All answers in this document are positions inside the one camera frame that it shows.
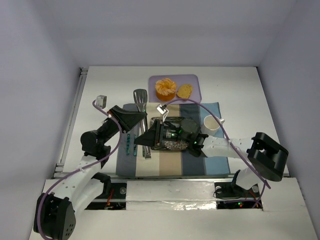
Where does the orange frosted round cake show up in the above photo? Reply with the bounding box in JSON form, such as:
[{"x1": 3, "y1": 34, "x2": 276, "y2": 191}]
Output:
[{"x1": 154, "y1": 78, "x2": 177, "y2": 102}]

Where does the white mug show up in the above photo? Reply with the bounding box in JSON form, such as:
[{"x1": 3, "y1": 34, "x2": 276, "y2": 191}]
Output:
[{"x1": 201, "y1": 115, "x2": 225, "y2": 136}]

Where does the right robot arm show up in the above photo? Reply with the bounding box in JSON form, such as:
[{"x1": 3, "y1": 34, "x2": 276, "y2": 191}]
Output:
[{"x1": 134, "y1": 117, "x2": 289, "y2": 190}]

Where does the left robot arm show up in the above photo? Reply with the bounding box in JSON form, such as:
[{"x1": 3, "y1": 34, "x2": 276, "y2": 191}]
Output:
[{"x1": 33, "y1": 105, "x2": 147, "y2": 240}]

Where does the yellow bread slice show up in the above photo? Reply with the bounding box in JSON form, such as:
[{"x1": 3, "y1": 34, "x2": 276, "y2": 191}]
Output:
[{"x1": 176, "y1": 84, "x2": 193, "y2": 99}]

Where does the black floral square plate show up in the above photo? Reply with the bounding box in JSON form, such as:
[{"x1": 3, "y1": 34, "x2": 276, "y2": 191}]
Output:
[{"x1": 151, "y1": 116, "x2": 188, "y2": 151}]

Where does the striped cloth placemat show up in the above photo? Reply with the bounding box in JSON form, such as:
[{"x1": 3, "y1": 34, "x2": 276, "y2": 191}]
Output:
[{"x1": 115, "y1": 102, "x2": 231, "y2": 177}]

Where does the lilac plastic tray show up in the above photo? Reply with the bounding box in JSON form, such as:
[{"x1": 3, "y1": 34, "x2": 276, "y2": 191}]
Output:
[{"x1": 147, "y1": 74, "x2": 202, "y2": 104}]

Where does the fork with teal handle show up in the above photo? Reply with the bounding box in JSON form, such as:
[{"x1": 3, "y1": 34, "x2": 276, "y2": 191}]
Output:
[{"x1": 125, "y1": 133, "x2": 133, "y2": 156}]

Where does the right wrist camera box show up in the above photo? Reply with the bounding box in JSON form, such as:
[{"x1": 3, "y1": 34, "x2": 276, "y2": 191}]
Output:
[{"x1": 156, "y1": 104, "x2": 169, "y2": 122}]

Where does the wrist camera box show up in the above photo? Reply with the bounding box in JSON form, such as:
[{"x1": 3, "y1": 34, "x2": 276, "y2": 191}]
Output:
[
  {"x1": 156, "y1": 104, "x2": 169, "y2": 122},
  {"x1": 95, "y1": 95, "x2": 107, "y2": 109}
]

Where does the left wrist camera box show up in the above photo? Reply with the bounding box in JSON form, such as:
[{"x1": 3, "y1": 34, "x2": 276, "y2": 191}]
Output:
[{"x1": 95, "y1": 95, "x2": 107, "y2": 109}]

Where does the knife with teal handle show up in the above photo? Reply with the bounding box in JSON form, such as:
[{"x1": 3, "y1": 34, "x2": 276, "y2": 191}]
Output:
[{"x1": 132, "y1": 134, "x2": 138, "y2": 157}]

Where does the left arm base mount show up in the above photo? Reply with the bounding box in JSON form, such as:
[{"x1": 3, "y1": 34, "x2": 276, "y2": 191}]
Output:
[{"x1": 86, "y1": 182, "x2": 127, "y2": 210}]

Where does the aluminium rail frame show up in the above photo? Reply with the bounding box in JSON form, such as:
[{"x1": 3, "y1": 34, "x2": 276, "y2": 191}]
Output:
[{"x1": 51, "y1": 67, "x2": 89, "y2": 179}]

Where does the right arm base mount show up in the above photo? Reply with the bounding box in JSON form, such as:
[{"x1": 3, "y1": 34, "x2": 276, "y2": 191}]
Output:
[{"x1": 213, "y1": 182, "x2": 263, "y2": 210}]

